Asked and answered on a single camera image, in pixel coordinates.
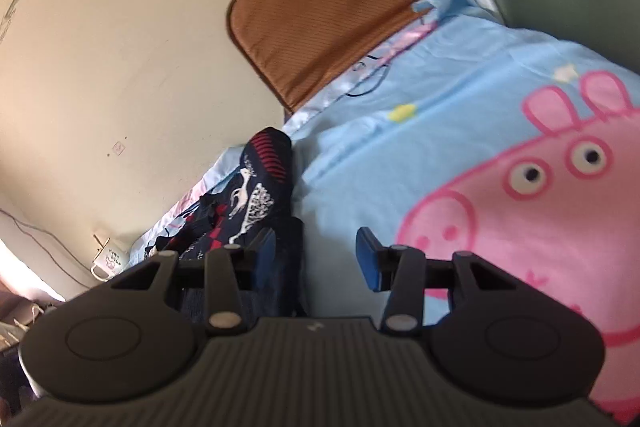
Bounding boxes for wooden stick in mug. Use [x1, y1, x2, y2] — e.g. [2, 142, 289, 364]
[92, 234, 104, 249]

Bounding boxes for navy reindeer knit sweater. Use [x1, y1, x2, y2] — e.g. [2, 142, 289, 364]
[144, 126, 309, 320]

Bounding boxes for black wall cable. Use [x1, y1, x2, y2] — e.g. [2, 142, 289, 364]
[0, 206, 97, 291]

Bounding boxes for pink wall sticker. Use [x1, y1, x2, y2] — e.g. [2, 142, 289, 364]
[112, 141, 126, 156]

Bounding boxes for white enamel mug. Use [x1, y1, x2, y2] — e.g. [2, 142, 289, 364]
[90, 241, 129, 282]

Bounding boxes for blue Peppa Pig bedsheet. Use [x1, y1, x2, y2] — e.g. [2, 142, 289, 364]
[127, 0, 640, 425]

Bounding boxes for brown seat cushion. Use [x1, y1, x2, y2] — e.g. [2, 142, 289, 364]
[227, 0, 419, 113]

